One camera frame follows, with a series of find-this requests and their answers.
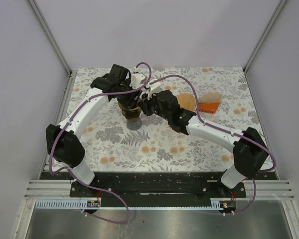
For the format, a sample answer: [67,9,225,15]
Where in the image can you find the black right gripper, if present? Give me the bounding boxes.
[137,90,170,121]

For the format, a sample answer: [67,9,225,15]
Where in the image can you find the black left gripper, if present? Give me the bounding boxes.
[117,80,143,110]

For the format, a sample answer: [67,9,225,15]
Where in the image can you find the brown paper coffee filter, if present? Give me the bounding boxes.
[176,93,196,111]

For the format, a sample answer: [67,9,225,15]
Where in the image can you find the dark green dripper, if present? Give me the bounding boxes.
[122,108,141,120]

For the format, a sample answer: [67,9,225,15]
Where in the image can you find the orange coffee filter pack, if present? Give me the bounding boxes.
[198,93,223,114]

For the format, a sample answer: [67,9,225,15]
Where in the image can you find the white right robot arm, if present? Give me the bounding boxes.
[138,90,269,197]

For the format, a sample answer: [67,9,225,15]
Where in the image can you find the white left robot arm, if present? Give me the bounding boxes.
[46,64,147,197]

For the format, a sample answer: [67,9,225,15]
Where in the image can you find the floral patterned tablecloth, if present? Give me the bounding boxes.
[50,66,275,172]

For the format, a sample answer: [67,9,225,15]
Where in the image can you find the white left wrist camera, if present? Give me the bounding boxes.
[130,72,146,89]

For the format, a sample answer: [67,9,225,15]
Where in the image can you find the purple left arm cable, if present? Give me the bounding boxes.
[49,62,152,225]

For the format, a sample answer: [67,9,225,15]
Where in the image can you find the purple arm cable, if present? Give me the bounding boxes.
[49,62,152,225]
[144,74,277,216]

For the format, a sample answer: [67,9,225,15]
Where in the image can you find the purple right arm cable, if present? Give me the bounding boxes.
[144,74,277,216]

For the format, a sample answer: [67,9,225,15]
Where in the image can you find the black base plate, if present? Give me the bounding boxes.
[69,172,246,208]

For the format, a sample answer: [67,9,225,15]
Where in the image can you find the aluminium frame rail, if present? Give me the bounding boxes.
[25,179,294,200]

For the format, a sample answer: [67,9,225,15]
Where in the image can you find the white slotted cable duct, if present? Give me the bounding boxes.
[35,199,229,211]

